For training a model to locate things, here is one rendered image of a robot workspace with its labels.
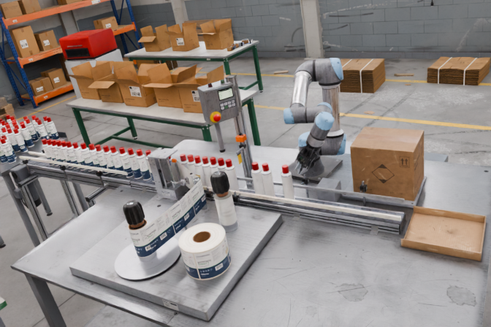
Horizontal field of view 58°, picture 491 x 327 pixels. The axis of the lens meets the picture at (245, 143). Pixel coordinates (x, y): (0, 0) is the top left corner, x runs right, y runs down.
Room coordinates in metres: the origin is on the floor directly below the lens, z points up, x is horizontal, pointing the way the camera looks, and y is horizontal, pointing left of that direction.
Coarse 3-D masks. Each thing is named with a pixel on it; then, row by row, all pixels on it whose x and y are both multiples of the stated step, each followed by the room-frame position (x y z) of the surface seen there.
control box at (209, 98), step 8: (224, 80) 2.24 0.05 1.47; (200, 88) 2.18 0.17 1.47; (208, 88) 2.15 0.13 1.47; (216, 88) 2.15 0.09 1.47; (232, 88) 2.18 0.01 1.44; (200, 96) 2.18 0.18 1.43; (208, 96) 2.13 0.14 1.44; (216, 96) 2.14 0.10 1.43; (208, 104) 2.12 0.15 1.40; (216, 104) 2.14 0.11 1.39; (208, 112) 2.13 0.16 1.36; (216, 112) 2.13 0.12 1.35; (224, 112) 2.15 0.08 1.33; (232, 112) 2.17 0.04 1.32; (208, 120) 2.14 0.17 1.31
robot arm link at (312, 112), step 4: (320, 104) 1.89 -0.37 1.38; (324, 104) 1.88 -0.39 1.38; (328, 104) 1.89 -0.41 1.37; (308, 108) 1.88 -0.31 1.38; (312, 108) 1.87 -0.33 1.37; (316, 108) 1.86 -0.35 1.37; (320, 108) 1.86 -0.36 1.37; (324, 108) 1.85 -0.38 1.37; (328, 108) 1.86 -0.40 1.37; (308, 112) 1.86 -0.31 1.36; (312, 112) 1.85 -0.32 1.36; (316, 112) 1.84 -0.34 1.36; (328, 112) 1.82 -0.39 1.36; (308, 116) 1.85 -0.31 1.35; (312, 116) 1.85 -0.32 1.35; (308, 120) 1.85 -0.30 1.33; (312, 120) 1.85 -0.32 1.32
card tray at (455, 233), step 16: (416, 208) 1.68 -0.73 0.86; (432, 208) 1.65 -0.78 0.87; (416, 224) 1.60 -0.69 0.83; (432, 224) 1.58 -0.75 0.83; (448, 224) 1.56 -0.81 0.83; (464, 224) 1.54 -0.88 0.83; (480, 224) 1.52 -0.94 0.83; (416, 240) 1.50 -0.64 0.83; (432, 240) 1.48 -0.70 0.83; (448, 240) 1.46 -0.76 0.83; (464, 240) 1.44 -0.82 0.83; (480, 240) 1.42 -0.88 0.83; (464, 256) 1.34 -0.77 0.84; (480, 256) 1.31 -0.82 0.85
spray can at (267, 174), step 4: (264, 164) 1.97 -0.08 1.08; (264, 168) 1.96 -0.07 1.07; (268, 168) 1.97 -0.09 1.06; (264, 172) 1.96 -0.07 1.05; (268, 172) 1.95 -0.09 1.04; (264, 176) 1.95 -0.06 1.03; (268, 176) 1.95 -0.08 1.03; (264, 180) 1.95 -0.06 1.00; (268, 180) 1.95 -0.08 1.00; (272, 180) 1.96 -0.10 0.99; (264, 184) 1.96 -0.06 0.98; (268, 184) 1.95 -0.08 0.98; (272, 184) 1.96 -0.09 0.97; (264, 188) 1.96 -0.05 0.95; (268, 188) 1.95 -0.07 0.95; (272, 188) 1.95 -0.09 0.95; (268, 192) 1.95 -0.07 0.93; (272, 192) 1.95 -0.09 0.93; (268, 200) 1.95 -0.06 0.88
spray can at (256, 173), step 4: (252, 164) 2.00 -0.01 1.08; (256, 164) 1.99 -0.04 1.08; (252, 168) 2.00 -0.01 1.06; (256, 168) 1.99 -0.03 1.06; (252, 172) 1.99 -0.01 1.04; (256, 172) 1.98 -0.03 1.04; (260, 172) 1.99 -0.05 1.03; (252, 176) 2.00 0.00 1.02; (256, 176) 1.98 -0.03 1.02; (260, 176) 1.99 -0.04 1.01; (256, 180) 1.98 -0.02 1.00; (260, 180) 1.98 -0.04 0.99; (256, 184) 1.98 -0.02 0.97; (260, 184) 1.98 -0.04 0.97; (256, 188) 1.98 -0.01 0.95; (260, 188) 1.98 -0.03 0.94; (256, 192) 1.99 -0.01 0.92; (260, 192) 1.98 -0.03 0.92; (264, 192) 2.00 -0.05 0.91
